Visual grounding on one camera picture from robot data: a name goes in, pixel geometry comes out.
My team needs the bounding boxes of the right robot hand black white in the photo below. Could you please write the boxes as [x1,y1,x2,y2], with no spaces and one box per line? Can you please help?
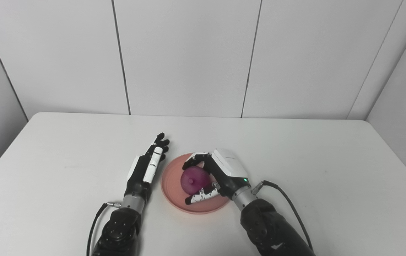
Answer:
[182,148,250,206]

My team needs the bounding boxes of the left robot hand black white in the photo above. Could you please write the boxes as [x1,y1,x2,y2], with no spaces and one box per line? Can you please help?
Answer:
[124,133,170,204]

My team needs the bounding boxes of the purple red onion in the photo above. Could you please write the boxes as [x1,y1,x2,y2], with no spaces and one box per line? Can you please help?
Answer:
[180,167,212,195]

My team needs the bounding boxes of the pink round plate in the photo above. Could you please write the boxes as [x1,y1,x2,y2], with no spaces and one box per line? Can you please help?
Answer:
[161,153,231,214]

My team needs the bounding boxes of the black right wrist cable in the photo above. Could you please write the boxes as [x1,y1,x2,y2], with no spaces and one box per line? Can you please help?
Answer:
[251,180,313,251]

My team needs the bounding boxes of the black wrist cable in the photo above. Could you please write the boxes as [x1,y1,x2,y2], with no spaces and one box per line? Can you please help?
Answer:
[86,201,122,256]
[251,180,313,251]

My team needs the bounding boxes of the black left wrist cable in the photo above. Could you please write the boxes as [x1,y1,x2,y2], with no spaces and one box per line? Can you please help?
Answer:
[86,201,122,256]

